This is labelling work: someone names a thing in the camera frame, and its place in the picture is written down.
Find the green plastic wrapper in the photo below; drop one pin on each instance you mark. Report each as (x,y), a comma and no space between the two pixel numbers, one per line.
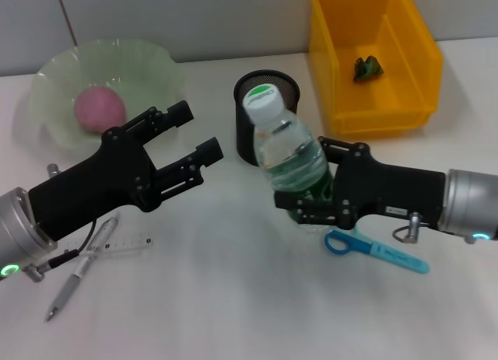
(365,69)

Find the translucent green fruit plate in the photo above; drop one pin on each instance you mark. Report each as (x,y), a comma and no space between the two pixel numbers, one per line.
(151,76)

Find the blue scissors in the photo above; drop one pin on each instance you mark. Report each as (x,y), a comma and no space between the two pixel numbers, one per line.
(397,255)

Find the clear water bottle green label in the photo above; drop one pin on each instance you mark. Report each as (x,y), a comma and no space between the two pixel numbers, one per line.
(290,154)

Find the yellow plastic storage bin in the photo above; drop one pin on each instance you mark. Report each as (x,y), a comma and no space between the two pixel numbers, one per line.
(369,99)

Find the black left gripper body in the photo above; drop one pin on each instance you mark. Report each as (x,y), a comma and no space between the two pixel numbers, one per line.
(101,181)

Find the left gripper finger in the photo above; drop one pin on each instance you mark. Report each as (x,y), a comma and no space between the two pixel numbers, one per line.
(163,117)
(190,165)

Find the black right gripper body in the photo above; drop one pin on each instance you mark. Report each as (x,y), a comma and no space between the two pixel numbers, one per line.
(393,189)

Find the black mesh pen cup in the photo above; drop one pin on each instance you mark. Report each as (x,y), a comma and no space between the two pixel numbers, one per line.
(243,134)

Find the transparent plastic ruler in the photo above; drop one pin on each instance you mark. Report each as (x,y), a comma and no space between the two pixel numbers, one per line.
(124,245)

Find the silver ballpoint pen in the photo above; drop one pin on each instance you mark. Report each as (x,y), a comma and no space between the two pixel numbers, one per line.
(74,278)

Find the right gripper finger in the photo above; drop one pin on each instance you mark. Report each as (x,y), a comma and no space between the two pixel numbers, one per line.
(336,150)
(315,212)

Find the pink peach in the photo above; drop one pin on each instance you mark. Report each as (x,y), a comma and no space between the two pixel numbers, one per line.
(99,109)

